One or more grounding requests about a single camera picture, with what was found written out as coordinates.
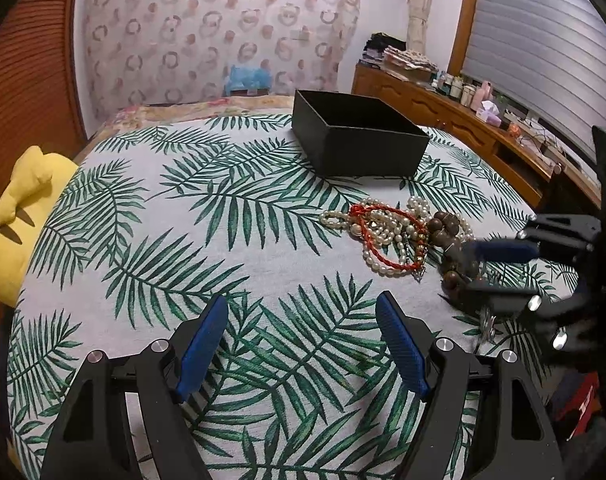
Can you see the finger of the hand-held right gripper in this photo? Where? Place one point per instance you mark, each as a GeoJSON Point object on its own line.
{"type": "Point", "coordinates": [513, 296]}
{"type": "Point", "coordinates": [503, 250]}

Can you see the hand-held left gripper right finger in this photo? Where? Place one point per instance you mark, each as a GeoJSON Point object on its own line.
{"type": "Point", "coordinates": [402, 345]}

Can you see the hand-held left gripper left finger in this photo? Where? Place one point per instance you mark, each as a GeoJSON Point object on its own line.
{"type": "Point", "coordinates": [203, 345]}

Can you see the silver metal charm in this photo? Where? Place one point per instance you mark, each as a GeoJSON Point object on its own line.
{"type": "Point", "coordinates": [486, 327]}

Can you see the black cardboard box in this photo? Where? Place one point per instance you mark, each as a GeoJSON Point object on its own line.
{"type": "Point", "coordinates": [363, 152]}

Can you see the palm leaf print blanket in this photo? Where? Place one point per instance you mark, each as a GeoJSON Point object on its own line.
{"type": "Point", "coordinates": [193, 240]}

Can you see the small orange figurine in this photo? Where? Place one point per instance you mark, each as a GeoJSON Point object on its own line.
{"type": "Point", "coordinates": [513, 131]}

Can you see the red plastic object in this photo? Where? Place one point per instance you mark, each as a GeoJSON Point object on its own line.
{"type": "Point", "coordinates": [580, 400]}

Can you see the pink tissue box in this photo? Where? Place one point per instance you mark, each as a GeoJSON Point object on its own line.
{"type": "Point", "coordinates": [490, 112]}

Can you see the wooden cabinet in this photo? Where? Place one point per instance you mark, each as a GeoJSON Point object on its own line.
{"type": "Point", "coordinates": [433, 105]}

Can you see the group of cosmetic bottles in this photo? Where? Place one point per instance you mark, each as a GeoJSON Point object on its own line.
{"type": "Point", "coordinates": [465, 92]}

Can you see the stack of folded clothes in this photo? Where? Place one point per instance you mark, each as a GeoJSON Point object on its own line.
{"type": "Point", "coordinates": [403, 57]}

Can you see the grey window blind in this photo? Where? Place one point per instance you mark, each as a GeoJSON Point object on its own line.
{"type": "Point", "coordinates": [533, 30]}

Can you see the yellow plush toy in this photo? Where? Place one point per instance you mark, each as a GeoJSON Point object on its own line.
{"type": "Point", "coordinates": [23, 200]}

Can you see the floral bedspread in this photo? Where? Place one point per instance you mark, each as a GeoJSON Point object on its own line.
{"type": "Point", "coordinates": [183, 110]}

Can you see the beige lace curtain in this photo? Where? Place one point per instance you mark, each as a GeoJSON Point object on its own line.
{"type": "Point", "coordinates": [419, 10]}

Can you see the blue plastic bag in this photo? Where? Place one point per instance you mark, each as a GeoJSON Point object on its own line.
{"type": "Point", "coordinates": [245, 79]}

